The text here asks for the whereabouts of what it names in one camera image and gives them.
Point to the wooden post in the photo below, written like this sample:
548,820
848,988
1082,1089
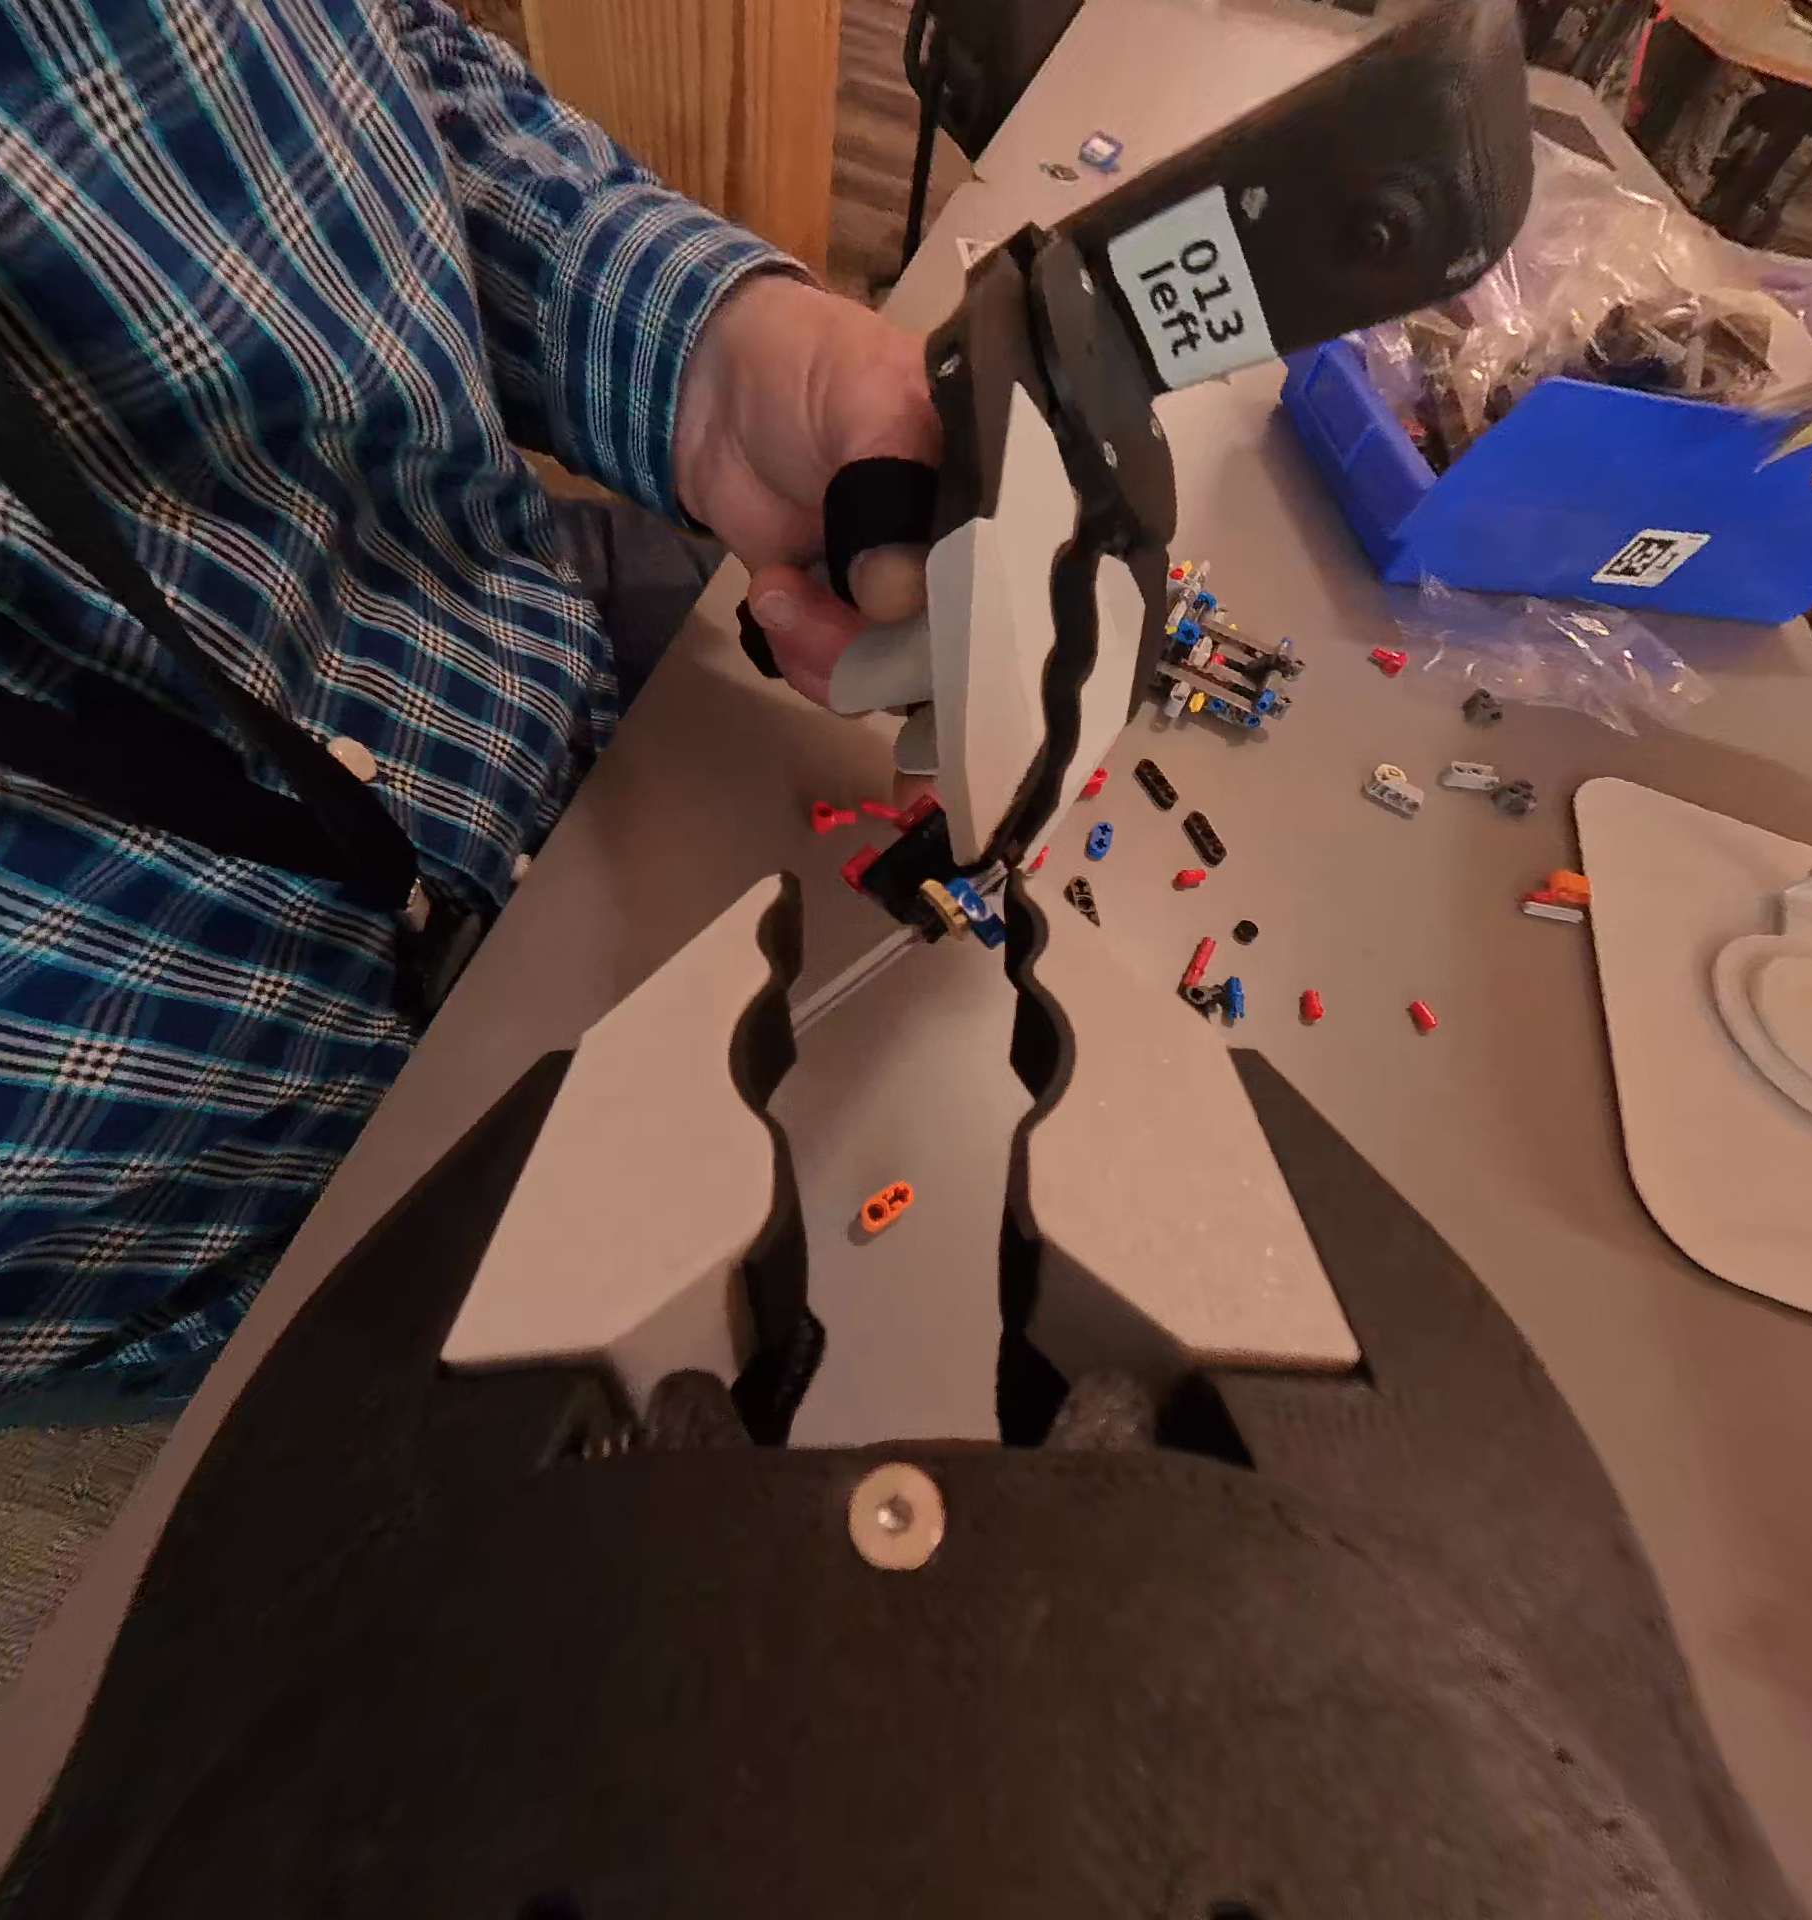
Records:
696,120

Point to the empty clear plastic bag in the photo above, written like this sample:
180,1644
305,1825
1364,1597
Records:
1567,647

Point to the small black lego assembly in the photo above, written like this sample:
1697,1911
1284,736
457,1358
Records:
907,871

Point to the orange short lego beam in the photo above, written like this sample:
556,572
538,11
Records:
888,1208

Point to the light grey lego connector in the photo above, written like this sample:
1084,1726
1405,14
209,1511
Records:
1393,792
1468,776

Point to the person's left hand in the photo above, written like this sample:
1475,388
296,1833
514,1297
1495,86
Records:
785,420

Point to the grey and red lego pin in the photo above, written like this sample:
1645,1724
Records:
1546,906

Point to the person's plaid shirt torso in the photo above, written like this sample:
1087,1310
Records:
173,1022

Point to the red lego axle pin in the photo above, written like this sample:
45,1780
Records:
1197,960

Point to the orange lego piece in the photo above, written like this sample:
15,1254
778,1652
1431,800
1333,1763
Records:
1568,886

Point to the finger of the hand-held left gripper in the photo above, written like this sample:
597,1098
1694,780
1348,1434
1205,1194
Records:
1109,654
989,675

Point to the person's left forearm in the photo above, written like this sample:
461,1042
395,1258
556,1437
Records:
591,255

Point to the blue plastic bin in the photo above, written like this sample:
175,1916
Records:
1567,480

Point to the dark grey lego connector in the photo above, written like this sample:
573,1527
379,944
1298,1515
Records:
1479,706
1516,798

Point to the clear plastic parts bags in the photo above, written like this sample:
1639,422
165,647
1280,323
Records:
1595,284

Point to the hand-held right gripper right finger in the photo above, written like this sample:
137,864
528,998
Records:
1176,1201

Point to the dark wooden table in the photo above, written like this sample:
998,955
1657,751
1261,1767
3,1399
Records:
1746,137

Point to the grey lego frame assembly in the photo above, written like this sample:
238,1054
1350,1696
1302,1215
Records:
1223,669

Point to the black connector with blue pin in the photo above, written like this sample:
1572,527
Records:
1224,1001

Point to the book stand with white base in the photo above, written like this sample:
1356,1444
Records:
1670,1079

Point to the black chair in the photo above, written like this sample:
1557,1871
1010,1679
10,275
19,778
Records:
997,61

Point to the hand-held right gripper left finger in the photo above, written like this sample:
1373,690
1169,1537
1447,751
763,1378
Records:
620,1186

